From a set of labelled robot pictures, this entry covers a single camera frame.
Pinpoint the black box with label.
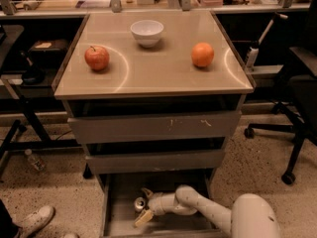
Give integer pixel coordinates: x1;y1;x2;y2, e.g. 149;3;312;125
29;39;69;61

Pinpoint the grey drawer cabinet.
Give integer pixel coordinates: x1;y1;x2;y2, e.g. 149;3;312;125
52;9;257;238

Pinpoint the white bowl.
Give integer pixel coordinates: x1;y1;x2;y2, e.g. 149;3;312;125
130;20;164;48

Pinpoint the black desk frame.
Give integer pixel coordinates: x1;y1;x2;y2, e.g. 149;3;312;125
0;24;82;179

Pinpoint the bottom open grey drawer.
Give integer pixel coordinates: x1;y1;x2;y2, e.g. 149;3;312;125
100;170;228;238

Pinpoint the orange fruit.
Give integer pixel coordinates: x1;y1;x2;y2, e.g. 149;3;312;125
191;43;214;67

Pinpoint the white sneaker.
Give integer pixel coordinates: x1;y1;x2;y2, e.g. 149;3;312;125
14;205;55;238
61;233;79;238

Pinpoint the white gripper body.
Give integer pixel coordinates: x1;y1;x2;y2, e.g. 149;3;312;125
148;192;197;216

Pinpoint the black joystick device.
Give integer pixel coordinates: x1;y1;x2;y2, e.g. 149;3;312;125
20;51;46;85

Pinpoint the top grey drawer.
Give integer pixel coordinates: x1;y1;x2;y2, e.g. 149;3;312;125
68;111;241;144

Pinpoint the middle grey drawer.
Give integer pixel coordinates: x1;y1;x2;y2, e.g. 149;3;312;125
86;150;225;175

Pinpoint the black office chair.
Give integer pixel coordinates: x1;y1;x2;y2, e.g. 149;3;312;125
244;0;317;185

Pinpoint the silver 7up can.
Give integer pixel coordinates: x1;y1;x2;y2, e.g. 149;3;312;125
134;197;147;212

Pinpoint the plastic water bottle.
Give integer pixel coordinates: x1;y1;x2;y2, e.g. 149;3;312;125
25;149;46;172

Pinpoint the red apple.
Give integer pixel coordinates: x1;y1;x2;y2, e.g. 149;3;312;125
84;46;110;71

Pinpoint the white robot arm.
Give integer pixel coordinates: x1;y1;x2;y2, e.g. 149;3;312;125
134;184;281;238

